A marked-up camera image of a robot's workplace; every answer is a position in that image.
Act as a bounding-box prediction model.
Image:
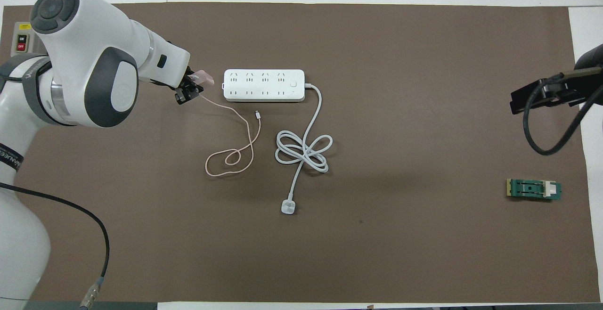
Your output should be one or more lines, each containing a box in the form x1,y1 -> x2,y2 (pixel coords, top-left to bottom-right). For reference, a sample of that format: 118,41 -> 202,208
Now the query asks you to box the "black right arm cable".
522,66 -> 603,156

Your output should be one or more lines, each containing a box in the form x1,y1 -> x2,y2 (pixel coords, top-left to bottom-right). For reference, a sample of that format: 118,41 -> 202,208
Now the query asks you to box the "brown table mat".
0,2 -> 601,303

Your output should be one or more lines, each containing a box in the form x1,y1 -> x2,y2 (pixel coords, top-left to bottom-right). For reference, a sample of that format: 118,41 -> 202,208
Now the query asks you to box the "white power strip cord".
275,83 -> 334,215

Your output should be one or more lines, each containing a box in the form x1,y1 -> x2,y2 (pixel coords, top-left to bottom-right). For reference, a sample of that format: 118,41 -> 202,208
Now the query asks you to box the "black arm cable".
522,66 -> 603,156
0,182 -> 110,310

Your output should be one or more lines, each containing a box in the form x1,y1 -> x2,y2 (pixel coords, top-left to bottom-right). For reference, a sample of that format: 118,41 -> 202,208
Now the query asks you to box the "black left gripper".
150,65 -> 205,106

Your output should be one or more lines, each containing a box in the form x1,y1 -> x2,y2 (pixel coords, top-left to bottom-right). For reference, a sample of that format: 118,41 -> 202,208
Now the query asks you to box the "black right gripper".
510,44 -> 603,115

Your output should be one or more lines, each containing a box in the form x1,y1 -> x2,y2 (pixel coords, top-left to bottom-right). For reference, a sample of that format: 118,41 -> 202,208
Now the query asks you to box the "grey on-off switch box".
10,20 -> 33,57

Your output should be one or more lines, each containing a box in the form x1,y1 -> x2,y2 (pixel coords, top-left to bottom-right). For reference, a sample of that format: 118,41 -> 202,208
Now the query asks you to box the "pink charging cable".
203,94 -> 262,177

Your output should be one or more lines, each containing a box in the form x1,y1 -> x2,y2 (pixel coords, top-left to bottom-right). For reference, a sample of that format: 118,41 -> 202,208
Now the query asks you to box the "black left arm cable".
0,182 -> 110,310

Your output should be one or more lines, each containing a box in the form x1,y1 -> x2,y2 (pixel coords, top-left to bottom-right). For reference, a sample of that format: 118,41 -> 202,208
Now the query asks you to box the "green knife switch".
506,178 -> 562,202

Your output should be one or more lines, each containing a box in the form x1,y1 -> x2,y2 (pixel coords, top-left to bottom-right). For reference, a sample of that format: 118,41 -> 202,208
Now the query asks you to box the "pink charger adapter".
191,69 -> 215,88

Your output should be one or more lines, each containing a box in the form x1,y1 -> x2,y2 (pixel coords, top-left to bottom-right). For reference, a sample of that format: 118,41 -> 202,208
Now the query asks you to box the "white power strip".
222,69 -> 306,102

